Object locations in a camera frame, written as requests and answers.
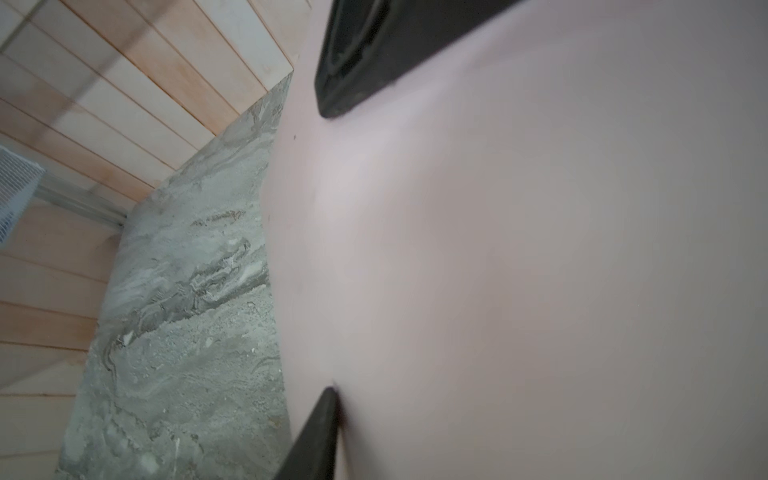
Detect white wire mesh file rack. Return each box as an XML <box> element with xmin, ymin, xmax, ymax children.
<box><xmin>1</xmin><ymin>146</ymin><xmax>45</xmax><ymax>246</ymax></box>

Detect pink file folder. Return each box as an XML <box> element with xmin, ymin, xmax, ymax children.
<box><xmin>261</xmin><ymin>1</ymin><xmax>767</xmax><ymax>479</ymax></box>

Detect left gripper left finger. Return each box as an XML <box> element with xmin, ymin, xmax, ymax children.
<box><xmin>274</xmin><ymin>386</ymin><xmax>341</xmax><ymax>480</ymax></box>

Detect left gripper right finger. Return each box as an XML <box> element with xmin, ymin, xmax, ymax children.
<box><xmin>314</xmin><ymin>0</ymin><xmax>516</xmax><ymax>119</ymax></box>

